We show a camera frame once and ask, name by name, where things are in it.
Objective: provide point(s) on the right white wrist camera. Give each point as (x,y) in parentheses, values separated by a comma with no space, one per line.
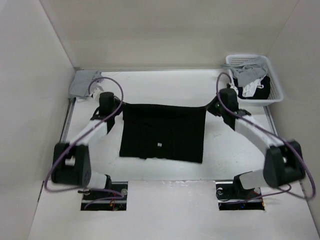
(230,85)

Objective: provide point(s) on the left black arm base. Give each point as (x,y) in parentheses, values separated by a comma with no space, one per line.
(93,200)

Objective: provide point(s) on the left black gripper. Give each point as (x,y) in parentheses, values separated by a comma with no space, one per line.
(117,101)

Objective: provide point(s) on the black tank top in basket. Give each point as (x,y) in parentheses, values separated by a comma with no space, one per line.
(260,94)

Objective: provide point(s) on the white tank top in basket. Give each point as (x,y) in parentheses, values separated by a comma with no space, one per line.
(250,89)

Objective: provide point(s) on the folded white tank top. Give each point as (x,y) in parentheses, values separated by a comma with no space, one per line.
(83,99)

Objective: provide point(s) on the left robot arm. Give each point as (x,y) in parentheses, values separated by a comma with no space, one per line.
(71,160)

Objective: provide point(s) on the white plastic laundry basket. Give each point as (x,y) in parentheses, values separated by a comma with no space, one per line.
(276,93)

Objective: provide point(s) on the black tank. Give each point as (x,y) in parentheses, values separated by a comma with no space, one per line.
(163,132)
(260,94)

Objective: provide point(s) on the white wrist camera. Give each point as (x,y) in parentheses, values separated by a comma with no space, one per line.
(230,85)
(97,92)

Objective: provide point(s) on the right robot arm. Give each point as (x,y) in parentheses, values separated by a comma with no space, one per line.
(283,162)

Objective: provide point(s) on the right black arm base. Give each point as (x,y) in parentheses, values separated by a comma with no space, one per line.
(232,199)

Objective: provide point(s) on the folded grey tank top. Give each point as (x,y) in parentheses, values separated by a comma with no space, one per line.
(80,84)

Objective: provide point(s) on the grey tank top in basket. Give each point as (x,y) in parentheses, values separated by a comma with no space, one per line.
(248,71)

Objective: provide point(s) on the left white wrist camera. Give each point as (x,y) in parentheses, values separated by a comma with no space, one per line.
(97,92)

